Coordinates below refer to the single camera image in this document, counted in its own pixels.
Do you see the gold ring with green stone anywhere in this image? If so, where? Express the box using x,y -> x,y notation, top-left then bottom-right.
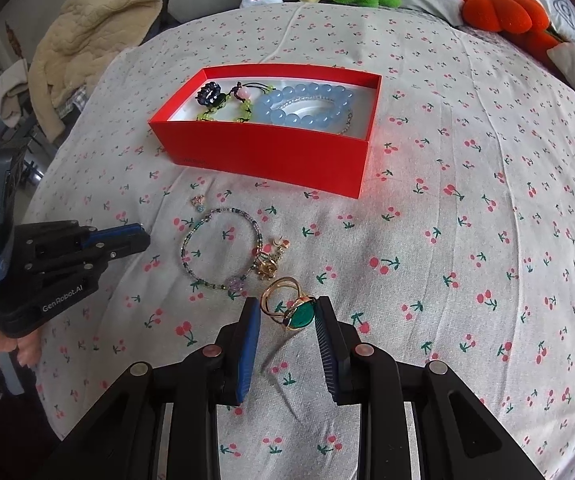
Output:
259,275 -> 319,335

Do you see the dark multicolour seed bead bracelet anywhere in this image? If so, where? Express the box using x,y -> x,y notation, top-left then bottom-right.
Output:
180,206 -> 265,292

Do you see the gold dangle charm earring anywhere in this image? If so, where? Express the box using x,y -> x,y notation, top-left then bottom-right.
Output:
263,237 -> 291,260

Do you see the small floral stud earring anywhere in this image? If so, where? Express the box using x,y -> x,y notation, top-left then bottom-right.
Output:
191,195 -> 205,212

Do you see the green black beaded bracelet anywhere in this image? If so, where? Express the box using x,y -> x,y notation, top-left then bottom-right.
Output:
195,91 -> 256,124

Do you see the black scrunchie hair tie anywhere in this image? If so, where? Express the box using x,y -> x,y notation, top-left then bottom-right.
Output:
195,80 -> 228,108

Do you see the light blue bead bracelet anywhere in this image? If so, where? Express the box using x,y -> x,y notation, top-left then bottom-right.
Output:
253,82 -> 356,134

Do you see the gold knot earring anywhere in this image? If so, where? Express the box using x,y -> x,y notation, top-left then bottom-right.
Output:
254,258 -> 278,281

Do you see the red cardboard box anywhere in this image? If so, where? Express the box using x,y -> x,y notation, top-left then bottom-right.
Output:
150,64 -> 383,198

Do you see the beige quilted blanket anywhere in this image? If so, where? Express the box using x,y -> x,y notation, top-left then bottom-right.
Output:
28,0 -> 164,141

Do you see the orange pumpkin plush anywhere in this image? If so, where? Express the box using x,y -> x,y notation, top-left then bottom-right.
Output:
461,0 -> 562,65

